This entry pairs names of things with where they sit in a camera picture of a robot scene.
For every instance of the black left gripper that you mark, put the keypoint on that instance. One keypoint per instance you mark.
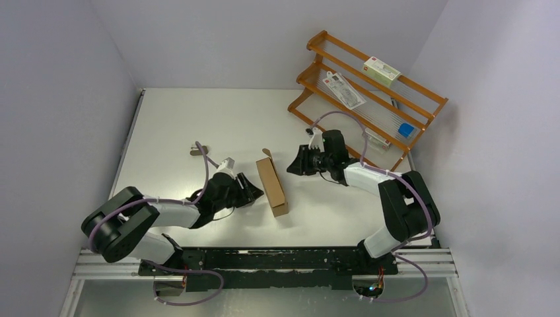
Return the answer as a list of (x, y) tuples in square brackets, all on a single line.
[(251, 192)]

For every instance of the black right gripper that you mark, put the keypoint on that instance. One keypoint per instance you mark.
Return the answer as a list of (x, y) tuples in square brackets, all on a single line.
[(300, 165)]

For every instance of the brown cardboard box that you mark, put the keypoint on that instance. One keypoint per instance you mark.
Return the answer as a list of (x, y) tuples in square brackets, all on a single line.
[(272, 185)]

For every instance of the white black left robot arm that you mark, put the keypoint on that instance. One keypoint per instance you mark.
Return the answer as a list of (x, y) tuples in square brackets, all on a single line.
[(120, 227)]

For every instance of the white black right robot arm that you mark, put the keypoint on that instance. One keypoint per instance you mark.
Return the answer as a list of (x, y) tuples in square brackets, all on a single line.
[(407, 206)]

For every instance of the white green small box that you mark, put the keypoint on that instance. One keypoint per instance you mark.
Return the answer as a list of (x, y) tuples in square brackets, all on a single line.
[(380, 71)]

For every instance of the clear plastic blister package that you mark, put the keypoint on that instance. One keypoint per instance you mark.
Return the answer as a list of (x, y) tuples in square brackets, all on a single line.
[(344, 92)]

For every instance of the orange wooden rack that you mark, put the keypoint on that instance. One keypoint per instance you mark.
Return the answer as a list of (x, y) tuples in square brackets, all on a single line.
[(406, 101)]

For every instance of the blue small block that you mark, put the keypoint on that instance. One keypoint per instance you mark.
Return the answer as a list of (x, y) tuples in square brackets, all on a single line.
[(406, 130)]

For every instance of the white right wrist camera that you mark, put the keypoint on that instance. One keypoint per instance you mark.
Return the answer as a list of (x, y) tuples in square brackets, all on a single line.
[(316, 139)]

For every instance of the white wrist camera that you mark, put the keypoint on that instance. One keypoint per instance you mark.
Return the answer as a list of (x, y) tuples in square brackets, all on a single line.
[(316, 139), (227, 167)]

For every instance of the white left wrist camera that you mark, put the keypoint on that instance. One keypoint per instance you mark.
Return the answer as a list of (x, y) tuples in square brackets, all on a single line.
[(227, 167)]

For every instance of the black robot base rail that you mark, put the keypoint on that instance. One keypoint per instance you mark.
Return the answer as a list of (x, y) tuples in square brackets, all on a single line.
[(262, 268)]

